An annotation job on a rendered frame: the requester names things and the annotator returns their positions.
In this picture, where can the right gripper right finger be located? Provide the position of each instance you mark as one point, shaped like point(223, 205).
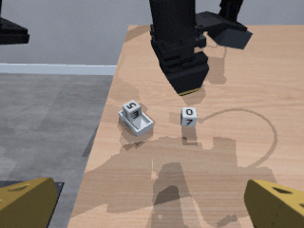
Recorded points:
point(271, 205)

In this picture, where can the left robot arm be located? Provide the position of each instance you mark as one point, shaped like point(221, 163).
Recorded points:
point(223, 28)

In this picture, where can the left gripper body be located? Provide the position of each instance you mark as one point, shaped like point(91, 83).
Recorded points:
point(174, 33)

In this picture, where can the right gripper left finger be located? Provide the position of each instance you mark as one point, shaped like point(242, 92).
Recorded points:
point(27, 204)

